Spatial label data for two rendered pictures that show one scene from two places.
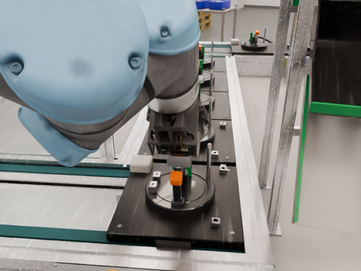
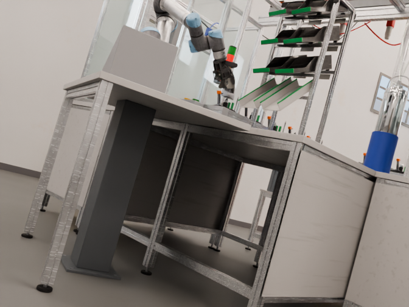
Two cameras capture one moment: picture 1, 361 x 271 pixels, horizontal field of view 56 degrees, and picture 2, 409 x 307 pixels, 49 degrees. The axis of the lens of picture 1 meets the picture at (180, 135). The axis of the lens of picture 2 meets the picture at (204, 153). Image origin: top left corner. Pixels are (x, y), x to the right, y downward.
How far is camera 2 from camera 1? 2.32 m
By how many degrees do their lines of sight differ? 49
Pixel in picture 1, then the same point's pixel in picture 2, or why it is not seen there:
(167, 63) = (212, 39)
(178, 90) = (216, 49)
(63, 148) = (190, 44)
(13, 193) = not seen: hidden behind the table
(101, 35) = (193, 16)
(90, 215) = not seen: hidden behind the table
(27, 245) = not seen: hidden behind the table
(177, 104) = (216, 55)
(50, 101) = (187, 19)
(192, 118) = (224, 69)
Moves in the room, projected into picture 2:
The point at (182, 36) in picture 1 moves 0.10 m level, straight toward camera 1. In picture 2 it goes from (215, 33) to (203, 25)
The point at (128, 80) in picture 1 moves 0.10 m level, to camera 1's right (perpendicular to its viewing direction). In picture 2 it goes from (194, 19) to (208, 19)
